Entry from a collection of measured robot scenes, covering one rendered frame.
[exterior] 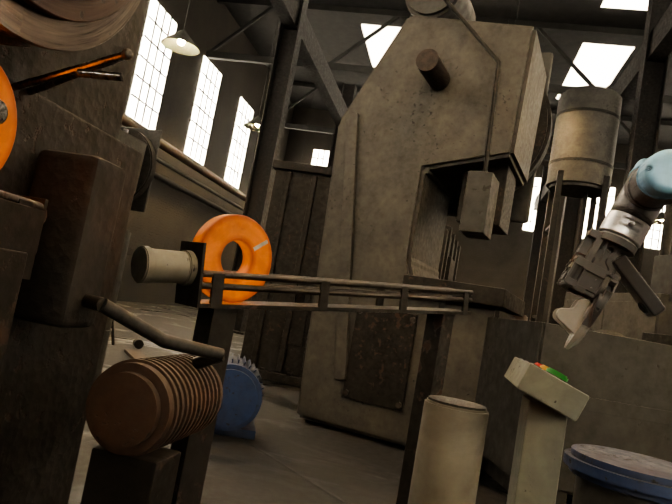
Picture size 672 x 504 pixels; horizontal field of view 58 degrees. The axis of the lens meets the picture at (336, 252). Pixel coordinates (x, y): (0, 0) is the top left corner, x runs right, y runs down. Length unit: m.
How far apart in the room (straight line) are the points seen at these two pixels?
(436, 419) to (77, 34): 0.83
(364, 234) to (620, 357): 1.45
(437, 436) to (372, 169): 2.42
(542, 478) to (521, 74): 2.49
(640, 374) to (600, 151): 7.06
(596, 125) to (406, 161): 6.47
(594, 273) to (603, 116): 8.59
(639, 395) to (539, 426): 1.52
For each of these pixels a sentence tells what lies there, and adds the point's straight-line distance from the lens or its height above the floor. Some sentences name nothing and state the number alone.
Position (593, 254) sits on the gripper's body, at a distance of 1.15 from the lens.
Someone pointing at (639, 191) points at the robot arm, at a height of 0.93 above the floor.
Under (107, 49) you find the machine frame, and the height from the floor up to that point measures 1.03.
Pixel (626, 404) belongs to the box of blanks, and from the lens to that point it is 2.65.
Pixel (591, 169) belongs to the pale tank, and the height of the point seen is 3.24.
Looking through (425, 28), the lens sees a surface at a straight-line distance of 3.62.
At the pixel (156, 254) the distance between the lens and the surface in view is 0.99.
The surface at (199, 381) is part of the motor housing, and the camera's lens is 0.95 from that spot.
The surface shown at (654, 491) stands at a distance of 1.45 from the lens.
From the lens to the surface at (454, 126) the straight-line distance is 3.33.
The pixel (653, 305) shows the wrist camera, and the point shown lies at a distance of 1.16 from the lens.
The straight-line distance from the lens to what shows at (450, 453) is 1.13.
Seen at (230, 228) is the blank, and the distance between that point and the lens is 1.06.
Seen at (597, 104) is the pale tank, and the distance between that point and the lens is 9.71.
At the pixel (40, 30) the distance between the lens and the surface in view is 0.80.
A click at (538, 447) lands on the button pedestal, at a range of 1.19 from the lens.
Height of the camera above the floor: 0.65
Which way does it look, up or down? 5 degrees up
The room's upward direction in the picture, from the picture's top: 10 degrees clockwise
